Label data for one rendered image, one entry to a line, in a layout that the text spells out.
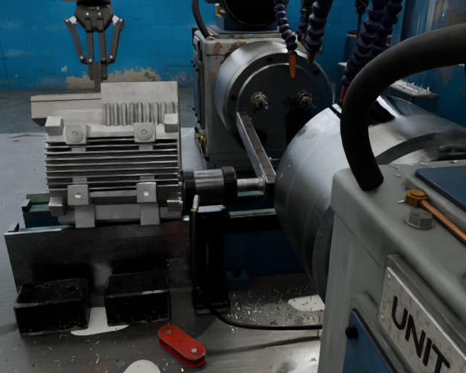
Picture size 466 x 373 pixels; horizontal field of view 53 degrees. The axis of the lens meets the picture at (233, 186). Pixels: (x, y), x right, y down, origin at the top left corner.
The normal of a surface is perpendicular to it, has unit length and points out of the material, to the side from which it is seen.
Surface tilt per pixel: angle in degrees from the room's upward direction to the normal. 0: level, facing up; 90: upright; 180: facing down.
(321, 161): 51
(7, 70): 90
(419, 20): 90
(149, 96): 67
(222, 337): 0
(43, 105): 61
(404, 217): 0
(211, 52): 90
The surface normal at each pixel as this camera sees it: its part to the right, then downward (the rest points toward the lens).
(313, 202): -0.92, -0.25
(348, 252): -0.99, 0.06
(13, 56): 0.12, 0.40
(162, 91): 0.08, 0.01
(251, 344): 0.00, -0.91
